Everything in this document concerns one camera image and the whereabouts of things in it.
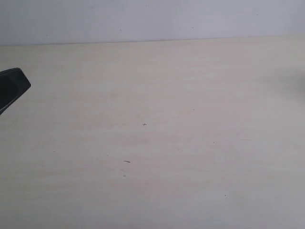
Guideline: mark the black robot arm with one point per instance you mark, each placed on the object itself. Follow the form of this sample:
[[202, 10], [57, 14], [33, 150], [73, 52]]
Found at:
[[13, 84]]

